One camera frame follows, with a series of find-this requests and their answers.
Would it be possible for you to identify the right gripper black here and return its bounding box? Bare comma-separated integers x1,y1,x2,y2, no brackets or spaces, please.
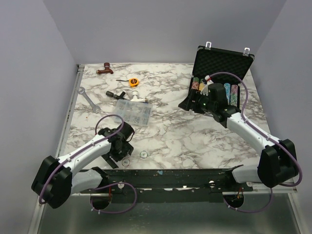
178,89,216,114

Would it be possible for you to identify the white red poker chip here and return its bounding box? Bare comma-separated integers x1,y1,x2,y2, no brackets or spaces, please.
122,159,130,167

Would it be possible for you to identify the white green poker chip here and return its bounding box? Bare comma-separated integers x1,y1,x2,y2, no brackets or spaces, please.
140,150,148,158

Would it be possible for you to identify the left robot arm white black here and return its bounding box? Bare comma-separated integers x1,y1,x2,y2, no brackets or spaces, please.
31,122,135,209

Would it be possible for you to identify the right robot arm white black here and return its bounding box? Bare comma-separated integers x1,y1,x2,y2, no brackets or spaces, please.
178,83,299,191

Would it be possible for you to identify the red poker chip row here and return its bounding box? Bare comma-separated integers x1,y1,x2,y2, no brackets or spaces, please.
191,77,200,91

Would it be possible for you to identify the yellow green chip row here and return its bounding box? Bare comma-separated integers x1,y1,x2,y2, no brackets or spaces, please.
198,78,207,91

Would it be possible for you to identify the light blue chip row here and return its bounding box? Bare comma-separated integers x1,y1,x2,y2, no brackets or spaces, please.
224,83,231,104

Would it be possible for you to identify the black poker chip case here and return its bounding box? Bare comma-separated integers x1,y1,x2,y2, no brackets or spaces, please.
188,41,254,107

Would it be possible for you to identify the pink green chip row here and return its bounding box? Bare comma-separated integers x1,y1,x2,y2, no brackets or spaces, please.
230,85,238,106

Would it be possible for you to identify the clear plastic screw organizer box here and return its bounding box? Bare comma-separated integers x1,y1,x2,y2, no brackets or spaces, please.
114,99,153,126

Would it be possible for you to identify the white plastic pipe connector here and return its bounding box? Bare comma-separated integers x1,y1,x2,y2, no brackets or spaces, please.
131,90,148,103

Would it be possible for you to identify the yellow tape measure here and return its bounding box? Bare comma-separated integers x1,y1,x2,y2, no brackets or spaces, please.
129,78,139,88

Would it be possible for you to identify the black socket T tool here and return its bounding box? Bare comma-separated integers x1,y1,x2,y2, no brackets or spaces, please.
106,91,126,100

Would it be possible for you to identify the silver wrench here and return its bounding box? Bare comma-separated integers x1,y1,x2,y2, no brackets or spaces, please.
78,87,101,113

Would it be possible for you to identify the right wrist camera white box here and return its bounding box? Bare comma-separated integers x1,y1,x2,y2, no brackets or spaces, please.
200,76,213,96

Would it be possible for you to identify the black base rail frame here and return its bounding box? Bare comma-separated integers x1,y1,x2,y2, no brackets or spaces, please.
41,63,297,204

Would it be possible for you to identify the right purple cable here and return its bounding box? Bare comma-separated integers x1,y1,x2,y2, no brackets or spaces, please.
207,72,303,213

